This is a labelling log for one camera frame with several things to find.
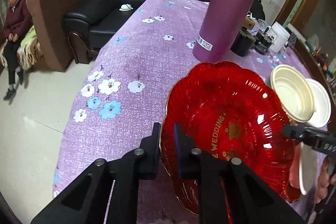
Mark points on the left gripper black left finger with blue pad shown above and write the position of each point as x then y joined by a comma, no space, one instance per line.
106,191

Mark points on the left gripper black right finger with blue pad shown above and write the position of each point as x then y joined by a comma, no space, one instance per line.
229,191

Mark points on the small white bowl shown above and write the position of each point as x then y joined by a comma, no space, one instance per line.
307,168

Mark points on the white plastic bowl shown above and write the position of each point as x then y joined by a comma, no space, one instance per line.
322,104

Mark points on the cream ribbed plastic bowl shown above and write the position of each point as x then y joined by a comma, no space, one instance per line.
294,92

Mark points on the large red wedding plate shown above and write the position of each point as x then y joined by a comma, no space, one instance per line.
229,112

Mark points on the small red gold-rimmed plate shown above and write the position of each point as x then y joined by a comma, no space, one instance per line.
292,192

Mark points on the person's right hand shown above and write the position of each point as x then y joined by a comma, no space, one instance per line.
321,192

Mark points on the purple floral tablecloth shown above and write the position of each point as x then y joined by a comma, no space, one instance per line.
126,91

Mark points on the black labelled jar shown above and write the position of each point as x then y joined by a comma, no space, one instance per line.
263,41

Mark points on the black jar with wooden knob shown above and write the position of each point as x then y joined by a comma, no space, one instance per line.
244,40

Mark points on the wooden cabinet with clutter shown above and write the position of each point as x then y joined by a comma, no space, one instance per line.
314,20

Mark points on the purple thermos bottle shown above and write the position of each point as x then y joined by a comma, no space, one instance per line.
219,29

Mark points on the seated person in maroon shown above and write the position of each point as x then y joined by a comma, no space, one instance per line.
17,24

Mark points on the brown armchair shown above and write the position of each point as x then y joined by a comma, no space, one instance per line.
47,19

